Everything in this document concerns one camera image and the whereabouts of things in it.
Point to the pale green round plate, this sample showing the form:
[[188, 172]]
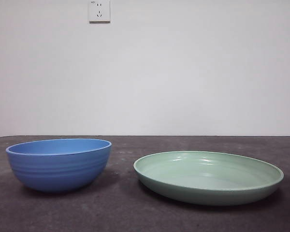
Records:
[[207, 178]]

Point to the blue ribbed bowl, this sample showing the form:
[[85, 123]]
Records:
[[58, 169]]

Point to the white wall socket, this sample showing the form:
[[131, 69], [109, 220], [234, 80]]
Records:
[[99, 17]]

